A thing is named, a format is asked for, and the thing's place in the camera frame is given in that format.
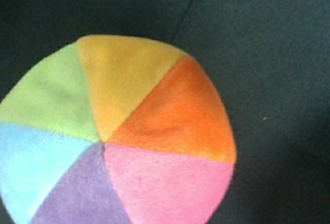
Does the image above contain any multicolour plush ball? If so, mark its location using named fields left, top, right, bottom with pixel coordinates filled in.
left=1, top=36, right=236, bottom=223

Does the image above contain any black tablecloth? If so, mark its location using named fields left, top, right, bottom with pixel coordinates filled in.
left=1, top=0, right=329, bottom=223

